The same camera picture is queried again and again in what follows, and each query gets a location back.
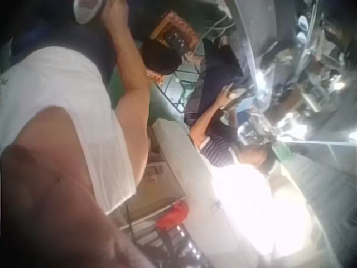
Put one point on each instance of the person's right hand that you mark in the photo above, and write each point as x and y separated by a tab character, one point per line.
115	16

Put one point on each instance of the person's right fingers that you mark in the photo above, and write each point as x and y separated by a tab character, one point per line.
109	7

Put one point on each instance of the person's legs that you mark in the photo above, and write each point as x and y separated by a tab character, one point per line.
55	30

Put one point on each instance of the black bulky object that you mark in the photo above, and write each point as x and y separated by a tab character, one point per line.
161	56

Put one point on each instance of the brown patterned box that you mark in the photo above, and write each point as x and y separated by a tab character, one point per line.
178	30

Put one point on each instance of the conveyor with steel side panel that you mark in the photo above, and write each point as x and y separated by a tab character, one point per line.
251	42

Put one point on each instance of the white bench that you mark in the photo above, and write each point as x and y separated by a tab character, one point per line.
189	167

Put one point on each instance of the cluttered workstation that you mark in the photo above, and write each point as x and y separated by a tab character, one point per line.
315	69

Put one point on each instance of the red object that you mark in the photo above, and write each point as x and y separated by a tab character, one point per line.
172	215

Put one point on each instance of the black metal rack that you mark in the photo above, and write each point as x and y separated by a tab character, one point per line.
167	245

